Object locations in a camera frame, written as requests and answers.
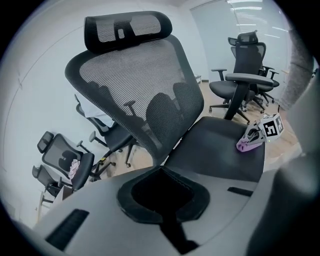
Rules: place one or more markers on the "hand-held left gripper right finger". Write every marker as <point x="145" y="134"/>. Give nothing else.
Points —
<point x="225" y="212"/>

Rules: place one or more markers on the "pink and white cloth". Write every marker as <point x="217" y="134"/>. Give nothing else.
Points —
<point x="74" y="168"/>

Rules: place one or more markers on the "black mesh office chair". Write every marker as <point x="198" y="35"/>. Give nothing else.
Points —
<point x="140" y="87"/>
<point x="117" y="137"/>
<point x="272" y="82"/>
<point x="57" y="150"/>
<point x="247" y="57"/>
<point x="41" y="175"/>

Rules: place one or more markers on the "pale wooden desk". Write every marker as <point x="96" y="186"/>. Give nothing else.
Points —
<point x="40" y="205"/>

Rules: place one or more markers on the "person's own body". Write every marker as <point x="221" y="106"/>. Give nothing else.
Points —
<point x="297" y="62"/>

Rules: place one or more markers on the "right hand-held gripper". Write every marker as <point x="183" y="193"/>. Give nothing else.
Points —
<point x="271" y="127"/>

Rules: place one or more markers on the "white garment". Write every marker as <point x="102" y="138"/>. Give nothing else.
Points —
<point x="97" y="115"/>

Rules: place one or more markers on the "purple wiping cloth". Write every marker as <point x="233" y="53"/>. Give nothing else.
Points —
<point x="243" y="148"/>

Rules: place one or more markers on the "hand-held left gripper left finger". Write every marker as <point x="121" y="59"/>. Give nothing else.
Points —
<point x="95" y="212"/>

